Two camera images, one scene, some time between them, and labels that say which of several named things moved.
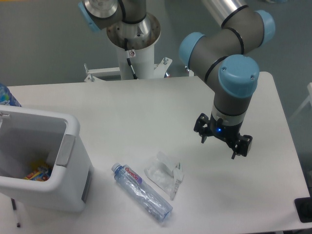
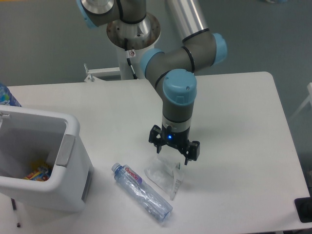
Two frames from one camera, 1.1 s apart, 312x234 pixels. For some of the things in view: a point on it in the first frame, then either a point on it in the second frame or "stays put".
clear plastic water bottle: (132, 183) stays put
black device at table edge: (303, 206) stays put
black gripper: (227, 134) to (179, 140)
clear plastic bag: (161, 172) stays put
